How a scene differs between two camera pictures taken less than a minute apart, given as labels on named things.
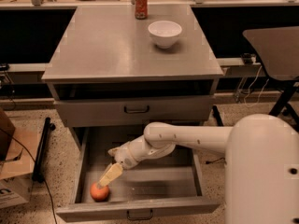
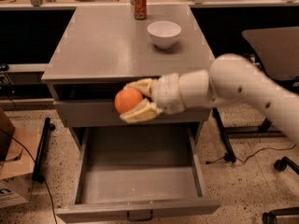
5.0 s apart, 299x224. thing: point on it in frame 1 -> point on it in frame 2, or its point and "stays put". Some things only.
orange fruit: x=99 y=194 -> x=125 y=98
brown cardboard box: x=19 y=162 stays put
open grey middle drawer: x=169 y=186 stays put
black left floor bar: x=37 y=175 stays put
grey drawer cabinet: x=131 y=66 stays put
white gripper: x=123 y=156 -> x=166 y=92
